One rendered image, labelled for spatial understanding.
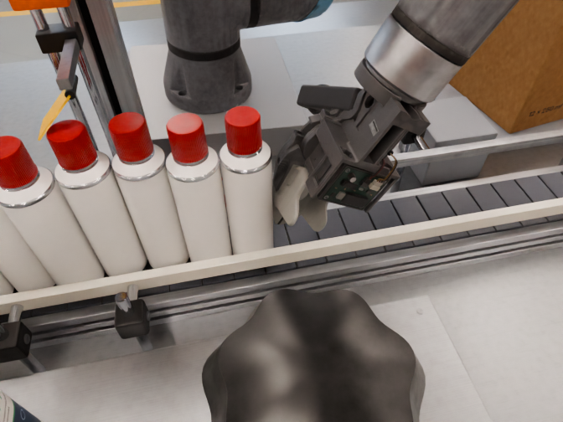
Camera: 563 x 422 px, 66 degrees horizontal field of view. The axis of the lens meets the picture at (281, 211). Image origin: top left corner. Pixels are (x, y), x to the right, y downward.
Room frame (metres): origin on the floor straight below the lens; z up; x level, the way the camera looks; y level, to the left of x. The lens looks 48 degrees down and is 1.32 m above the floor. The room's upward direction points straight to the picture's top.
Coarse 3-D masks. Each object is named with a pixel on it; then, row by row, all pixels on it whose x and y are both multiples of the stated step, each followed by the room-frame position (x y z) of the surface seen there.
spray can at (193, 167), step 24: (192, 120) 0.32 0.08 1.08; (192, 144) 0.30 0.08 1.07; (168, 168) 0.30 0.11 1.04; (192, 168) 0.30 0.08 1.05; (216, 168) 0.31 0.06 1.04; (192, 192) 0.29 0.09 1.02; (216, 192) 0.30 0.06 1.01; (192, 216) 0.29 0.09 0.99; (216, 216) 0.30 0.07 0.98; (192, 240) 0.29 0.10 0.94; (216, 240) 0.29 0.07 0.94
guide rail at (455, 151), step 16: (464, 144) 0.44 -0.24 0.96; (480, 144) 0.44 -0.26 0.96; (496, 144) 0.44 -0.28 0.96; (512, 144) 0.44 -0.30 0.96; (528, 144) 0.44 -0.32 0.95; (544, 144) 0.45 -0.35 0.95; (400, 160) 0.41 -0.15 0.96; (416, 160) 0.41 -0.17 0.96; (432, 160) 0.42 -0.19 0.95; (272, 176) 0.38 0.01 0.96; (224, 192) 0.36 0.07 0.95
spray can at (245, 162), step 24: (240, 120) 0.32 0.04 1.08; (240, 144) 0.31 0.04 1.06; (264, 144) 0.33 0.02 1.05; (240, 168) 0.30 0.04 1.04; (264, 168) 0.31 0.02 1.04; (240, 192) 0.30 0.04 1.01; (264, 192) 0.31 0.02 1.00; (240, 216) 0.30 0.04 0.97; (264, 216) 0.31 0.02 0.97; (240, 240) 0.30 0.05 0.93; (264, 240) 0.31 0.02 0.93
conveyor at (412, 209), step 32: (448, 192) 0.43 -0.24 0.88; (480, 192) 0.43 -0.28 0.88; (512, 192) 0.43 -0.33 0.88; (544, 192) 0.43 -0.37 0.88; (352, 224) 0.37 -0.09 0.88; (384, 224) 0.37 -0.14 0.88; (512, 224) 0.37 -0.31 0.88; (352, 256) 0.32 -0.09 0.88; (160, 288) 0.27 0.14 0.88; (0, 320) 0.23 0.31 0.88
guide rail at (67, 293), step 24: (456, 216) 0.35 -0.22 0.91; (480, 216) 0.35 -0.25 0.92; (504, 216) 0.36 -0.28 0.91; (528, 216) 0.36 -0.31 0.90; (336, 240) 0.32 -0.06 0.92; (360, 240) 0.32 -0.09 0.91; (384, 240) 0.32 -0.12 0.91; (408, 240) 0.33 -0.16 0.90; (192, 264) 0.28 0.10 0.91; (216, 264) 0.28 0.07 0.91; (240, 264) 0.29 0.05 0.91; (264, 264) 0.29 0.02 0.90; (48, 288) 0.25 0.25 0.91; (72, 288) 0.25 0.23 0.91; (96, 288) 0.25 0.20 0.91; (120, 288) 0.26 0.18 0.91; (144, 288) 0.26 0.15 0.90; (0, 312) 0.23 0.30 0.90
